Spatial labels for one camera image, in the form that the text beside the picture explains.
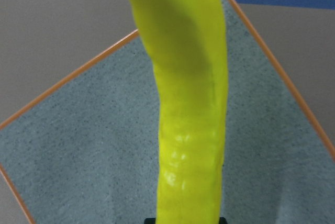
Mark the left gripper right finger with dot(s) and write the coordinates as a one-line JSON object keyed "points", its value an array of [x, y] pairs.
{"points": [[223, 220]]}

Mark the grey square plate orange rim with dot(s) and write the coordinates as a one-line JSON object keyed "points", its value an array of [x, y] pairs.
{"points": [[87, 151]]}

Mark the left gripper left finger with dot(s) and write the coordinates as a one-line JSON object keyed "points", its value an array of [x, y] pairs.
{"points": [[150, 221]]}

